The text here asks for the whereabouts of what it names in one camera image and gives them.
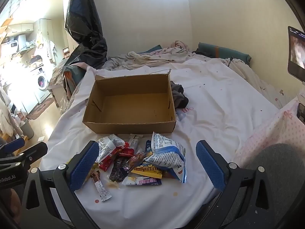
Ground black plastic bag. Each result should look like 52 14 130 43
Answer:
65 0 108 71

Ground pink dotted cloth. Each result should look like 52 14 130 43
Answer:
235 95 305 170

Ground white water heater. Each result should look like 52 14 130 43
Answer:
8 35 26 53

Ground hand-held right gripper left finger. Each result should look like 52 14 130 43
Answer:
20 140 100 229

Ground phone screen on mount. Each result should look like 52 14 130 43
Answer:
287 26 305 77

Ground patterned floor mat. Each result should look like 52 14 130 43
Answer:
26 98 54 120

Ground grey cloth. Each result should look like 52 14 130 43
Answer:
170 81 189 109

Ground white wall cabinets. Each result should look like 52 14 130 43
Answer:
6 23 35 35

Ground teal pillow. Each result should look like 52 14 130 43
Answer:
193 42 252 64

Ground yellow snack packet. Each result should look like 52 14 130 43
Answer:
131 161 164 179

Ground white hanging garment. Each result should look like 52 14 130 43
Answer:
0 86 16 136

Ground brown and white snack packet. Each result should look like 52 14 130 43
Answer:
90 170 112 202

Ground dark purple snack packet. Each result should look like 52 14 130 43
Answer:
109 156 134 183

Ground black device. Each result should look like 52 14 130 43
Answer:
297 102 305 122

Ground white washing machine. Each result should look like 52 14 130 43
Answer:
30 64 50 103

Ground large blue white snack packet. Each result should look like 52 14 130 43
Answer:
144 132 187 184

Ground teal and orange folded blanket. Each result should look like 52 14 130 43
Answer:
62 62 88 96

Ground grey trash bin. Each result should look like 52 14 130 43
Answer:
20 118 34 140

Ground white bed sheet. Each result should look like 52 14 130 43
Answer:
39 58 286 229

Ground brown cardboard box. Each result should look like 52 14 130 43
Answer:
82 69 177 134

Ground small red snack packet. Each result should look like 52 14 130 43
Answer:
118 143 135 158

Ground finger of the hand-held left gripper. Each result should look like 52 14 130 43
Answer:
0 137 26 158
0 142 48 170

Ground white and red snack packet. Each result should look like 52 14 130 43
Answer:
96 134 130 172

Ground crumpled floral quilt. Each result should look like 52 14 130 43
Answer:
105 40 298 110

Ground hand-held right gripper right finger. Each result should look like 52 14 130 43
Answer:
196 140 278 229

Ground white stick snack packet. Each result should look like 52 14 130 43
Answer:
129 134 146 149

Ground clear candy packet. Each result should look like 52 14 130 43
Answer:
129 148 146 165

